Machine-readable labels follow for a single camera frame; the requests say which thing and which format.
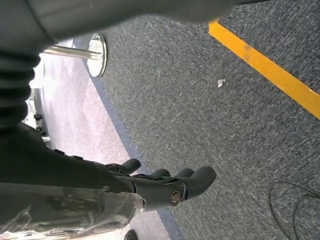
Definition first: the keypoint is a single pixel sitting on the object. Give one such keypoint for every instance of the white wheeled base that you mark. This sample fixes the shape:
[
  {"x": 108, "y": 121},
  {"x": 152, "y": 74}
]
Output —
[{"x": 35, "y": 109}]

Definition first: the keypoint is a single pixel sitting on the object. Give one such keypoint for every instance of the grey robot leg shell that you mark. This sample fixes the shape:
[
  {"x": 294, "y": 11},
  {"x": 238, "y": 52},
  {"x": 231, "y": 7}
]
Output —
[{"x": 124, "y": 13}]

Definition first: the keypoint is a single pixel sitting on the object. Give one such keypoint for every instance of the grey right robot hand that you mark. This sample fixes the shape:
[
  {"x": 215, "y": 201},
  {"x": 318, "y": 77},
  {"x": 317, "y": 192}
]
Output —
[{"x": 50, "y": 172}]

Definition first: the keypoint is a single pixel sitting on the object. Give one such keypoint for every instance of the small white paper scrap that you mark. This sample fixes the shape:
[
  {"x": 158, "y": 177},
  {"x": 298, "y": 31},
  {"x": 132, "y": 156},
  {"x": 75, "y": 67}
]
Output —
[{"x": 220, "y": 82}]

